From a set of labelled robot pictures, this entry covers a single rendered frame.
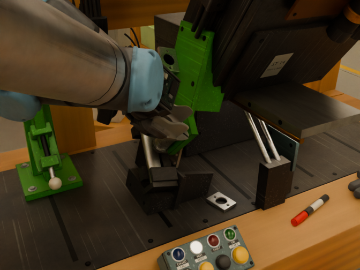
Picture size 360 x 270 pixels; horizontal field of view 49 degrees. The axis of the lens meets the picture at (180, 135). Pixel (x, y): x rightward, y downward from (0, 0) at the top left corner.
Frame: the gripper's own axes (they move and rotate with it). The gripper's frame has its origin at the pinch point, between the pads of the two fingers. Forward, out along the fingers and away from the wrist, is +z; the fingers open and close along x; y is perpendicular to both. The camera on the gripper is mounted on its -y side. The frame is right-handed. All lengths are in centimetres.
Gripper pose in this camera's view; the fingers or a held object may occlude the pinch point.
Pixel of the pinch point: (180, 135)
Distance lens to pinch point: 73.0
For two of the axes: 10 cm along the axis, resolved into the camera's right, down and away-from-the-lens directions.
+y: 7.2, -2.4, -6.5
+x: 2.2, -8.2, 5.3
